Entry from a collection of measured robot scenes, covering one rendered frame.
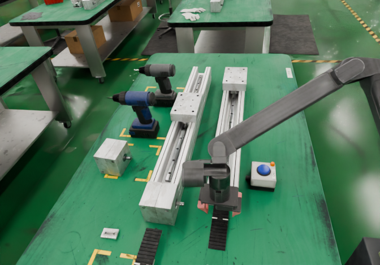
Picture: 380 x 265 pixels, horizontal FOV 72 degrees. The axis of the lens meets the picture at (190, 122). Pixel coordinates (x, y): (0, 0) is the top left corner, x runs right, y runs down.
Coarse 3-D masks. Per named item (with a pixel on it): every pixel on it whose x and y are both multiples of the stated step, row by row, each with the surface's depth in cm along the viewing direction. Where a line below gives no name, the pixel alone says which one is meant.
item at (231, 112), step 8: (224, 96) 121; (232, 96) 125; (240, 96) 120; (224, 104) 116; (232, 104) 120; (240, 104) 115; (224, 112) 111; (232, 112) 115; (240, 112) 111; (224, 120) 108; (232, 120) 111; (240, 120) 107; (224, 128) 110; (216, 136) 100; (240, 152) 93; (232, 160) 90; (232, 168) 88; (208, 176) 86; (232, 176) 85; (232, 184) 83
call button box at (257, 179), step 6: (252, 162) 92; (258, 162) 92; (252, 168) 90; (270, 168) 90; (252, 174) 88; (258, 174) 88; (270, 174) 88; (252, 180) 87; (258, 180) 87; (264, 180) 86; (270, 180) 86; (276, 180) 86; (252, 186) 89; (258, 186) 89; (264, 186) 88; (270, 186) 88
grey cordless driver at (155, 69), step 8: (152, 64) 122; (160, 64) 121; (168, 64) 120; (144, 72) 123; (152, 72) 121; (160, 72) 120; (168, 72) 120; (160, 80) 125; (168, 80) 125; (160, 88) 128; (168, 88) 127; (160, 96) 129; (168, 96) 128; (176, 96) 134; (160, 104) 131; (168, 104) 131
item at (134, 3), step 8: (128, 0) 424; (136, 0) 426; (112, 8) 406; (120, 8) 404; (128, 8) 403; (136, 8) 426; (112, 16) 414; (120, 16) 412; (128, 16) 411; (136, 16) 428; (72, 32) 331; (96, 32) 334; (72, 40) 322; (96, 40) 335; (104, 40) 352; (72, 48) 329; (80, 48) 326
